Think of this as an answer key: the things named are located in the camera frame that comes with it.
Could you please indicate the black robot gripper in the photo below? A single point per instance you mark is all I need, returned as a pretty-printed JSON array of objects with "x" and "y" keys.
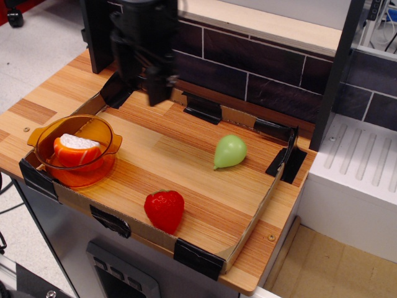
[{"x": 141, "y": 42}]

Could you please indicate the orange transparent plastic pot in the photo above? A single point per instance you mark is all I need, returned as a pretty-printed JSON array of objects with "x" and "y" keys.
[{"x": 86, "y": 126}]

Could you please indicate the green toy pear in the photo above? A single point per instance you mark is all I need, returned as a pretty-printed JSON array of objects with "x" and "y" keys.
[{"x": 230, "y": 151}]

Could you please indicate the red toy strawberry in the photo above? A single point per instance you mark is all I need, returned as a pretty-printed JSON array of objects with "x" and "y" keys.
[{"x": 165, "y": 210}]

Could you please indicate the black caster wheel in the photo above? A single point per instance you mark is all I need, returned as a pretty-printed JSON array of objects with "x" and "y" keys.
[{"x": 15, "y": 18}]

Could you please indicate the grey toy oven panel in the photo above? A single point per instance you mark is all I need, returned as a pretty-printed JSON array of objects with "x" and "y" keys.
[{"x": 117, "y": 278}]

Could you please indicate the white toy sink drainboard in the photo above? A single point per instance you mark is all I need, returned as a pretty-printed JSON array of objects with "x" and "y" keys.
[{"x": 350, "y": 191}]

